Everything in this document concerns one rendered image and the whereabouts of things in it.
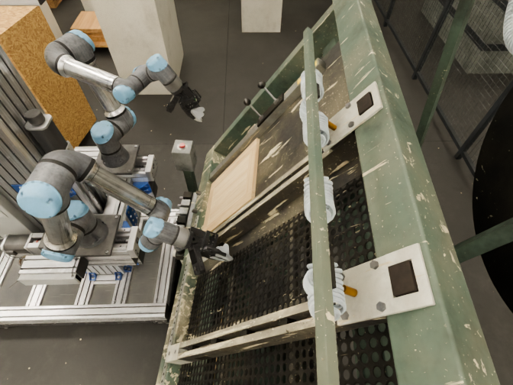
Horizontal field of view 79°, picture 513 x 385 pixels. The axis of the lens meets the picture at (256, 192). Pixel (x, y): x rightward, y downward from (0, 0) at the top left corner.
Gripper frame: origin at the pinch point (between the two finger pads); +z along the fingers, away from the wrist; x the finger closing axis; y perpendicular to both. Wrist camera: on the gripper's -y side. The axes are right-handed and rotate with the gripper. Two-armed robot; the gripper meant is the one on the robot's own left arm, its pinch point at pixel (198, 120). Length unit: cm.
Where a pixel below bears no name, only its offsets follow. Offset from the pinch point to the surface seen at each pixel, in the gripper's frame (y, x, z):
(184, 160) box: -39, 17, 35
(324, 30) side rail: 68, 18, -4
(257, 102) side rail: 23.3, 20.2, 18.2
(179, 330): -26, -87, 37
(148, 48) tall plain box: -112, 202, 29
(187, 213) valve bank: -39, -17, 46
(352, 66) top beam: 73, -36, -21
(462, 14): 120, 14, 14
